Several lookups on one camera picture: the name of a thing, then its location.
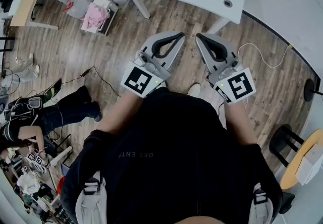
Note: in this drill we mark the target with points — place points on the black stool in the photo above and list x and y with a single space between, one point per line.
280 137

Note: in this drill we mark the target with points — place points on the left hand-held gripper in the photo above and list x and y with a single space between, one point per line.
137 79

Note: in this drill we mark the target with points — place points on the black standing fan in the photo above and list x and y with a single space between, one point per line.
309 89

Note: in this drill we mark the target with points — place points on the white cardboard box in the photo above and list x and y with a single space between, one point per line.
310 167

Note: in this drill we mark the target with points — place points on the black seat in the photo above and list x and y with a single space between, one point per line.
286 201

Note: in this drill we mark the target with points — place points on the person's black t-shirt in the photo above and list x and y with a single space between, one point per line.
176 155

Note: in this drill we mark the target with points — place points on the round wooden table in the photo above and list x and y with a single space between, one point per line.
292 170

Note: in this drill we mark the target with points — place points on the person's right forearm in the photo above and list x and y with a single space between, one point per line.
239 124

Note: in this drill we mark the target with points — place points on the person's left forearm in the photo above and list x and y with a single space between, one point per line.
121 114

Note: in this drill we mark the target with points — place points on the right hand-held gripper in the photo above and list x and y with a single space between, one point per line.
239 85

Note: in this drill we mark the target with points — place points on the white crate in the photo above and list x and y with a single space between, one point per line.
108 22

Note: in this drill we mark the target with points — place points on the pink cloth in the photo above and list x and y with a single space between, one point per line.
96 16

